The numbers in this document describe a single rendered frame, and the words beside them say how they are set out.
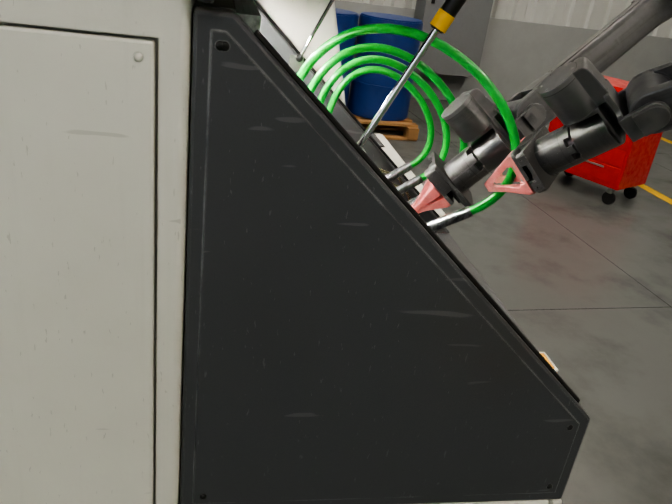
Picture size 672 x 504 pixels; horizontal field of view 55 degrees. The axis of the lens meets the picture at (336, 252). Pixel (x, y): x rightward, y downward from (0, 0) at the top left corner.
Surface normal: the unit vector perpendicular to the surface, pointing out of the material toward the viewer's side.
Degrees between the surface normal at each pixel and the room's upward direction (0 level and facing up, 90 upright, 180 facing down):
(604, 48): 67
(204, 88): 90
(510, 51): 90
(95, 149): 90
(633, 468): 0
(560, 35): 90
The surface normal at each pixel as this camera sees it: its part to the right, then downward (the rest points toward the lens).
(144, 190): 0.15, 0.44
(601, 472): 0.12, -0.90
